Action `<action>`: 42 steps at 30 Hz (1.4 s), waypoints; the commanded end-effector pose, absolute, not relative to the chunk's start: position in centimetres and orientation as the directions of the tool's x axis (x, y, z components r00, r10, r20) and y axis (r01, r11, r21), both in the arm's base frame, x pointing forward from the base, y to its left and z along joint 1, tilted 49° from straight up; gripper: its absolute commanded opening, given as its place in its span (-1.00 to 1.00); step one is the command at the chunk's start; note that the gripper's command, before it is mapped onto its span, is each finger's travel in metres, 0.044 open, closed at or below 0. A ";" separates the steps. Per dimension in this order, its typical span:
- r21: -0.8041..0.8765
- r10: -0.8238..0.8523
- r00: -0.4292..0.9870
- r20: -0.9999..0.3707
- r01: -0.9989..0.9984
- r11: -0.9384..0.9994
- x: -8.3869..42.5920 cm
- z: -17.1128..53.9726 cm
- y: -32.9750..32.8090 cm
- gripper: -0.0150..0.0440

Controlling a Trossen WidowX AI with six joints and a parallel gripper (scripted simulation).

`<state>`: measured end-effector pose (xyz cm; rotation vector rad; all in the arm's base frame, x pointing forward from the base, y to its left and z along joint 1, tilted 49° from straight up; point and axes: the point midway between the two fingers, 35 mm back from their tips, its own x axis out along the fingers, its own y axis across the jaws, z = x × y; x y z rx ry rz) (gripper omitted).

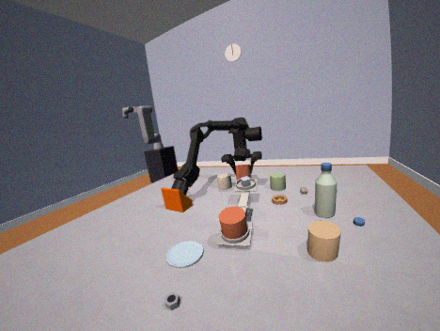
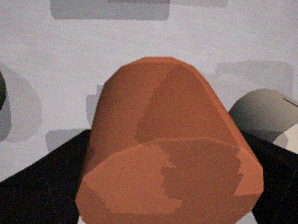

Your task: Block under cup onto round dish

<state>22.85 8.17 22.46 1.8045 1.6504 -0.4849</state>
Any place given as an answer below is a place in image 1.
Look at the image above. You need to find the tan ring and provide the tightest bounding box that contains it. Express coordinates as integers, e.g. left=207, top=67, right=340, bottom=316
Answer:
left=272, top=195, right=288, bottom=205

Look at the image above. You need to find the terracotta orange cup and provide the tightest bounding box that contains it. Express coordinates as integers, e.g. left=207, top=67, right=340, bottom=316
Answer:
left=235, top=165, right=251, bottom=180
left=218, top=206, right=247, bottom=239

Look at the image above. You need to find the pale green cylinder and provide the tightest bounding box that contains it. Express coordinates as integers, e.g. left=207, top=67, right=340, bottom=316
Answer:
left=270, top=173, right=286, bottom=191

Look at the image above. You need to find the tan cylinder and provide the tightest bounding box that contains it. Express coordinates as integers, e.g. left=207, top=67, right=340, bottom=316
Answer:
left=307, top=221, right=340, bottom=262

